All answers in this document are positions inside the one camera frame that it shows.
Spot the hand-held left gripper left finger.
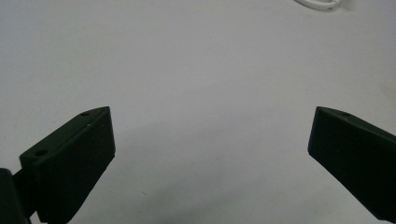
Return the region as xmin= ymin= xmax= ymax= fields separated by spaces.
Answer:
xmin=12 ymin=105 xmax=117 ymax=224

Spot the white cable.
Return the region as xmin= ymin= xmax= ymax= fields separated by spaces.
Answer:
xmin=293 ymin=0 xmax=344 ymax=12

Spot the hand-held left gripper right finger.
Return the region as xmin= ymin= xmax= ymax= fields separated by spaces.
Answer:
xmin=307 ymin=105 xmax=396 ymax=224

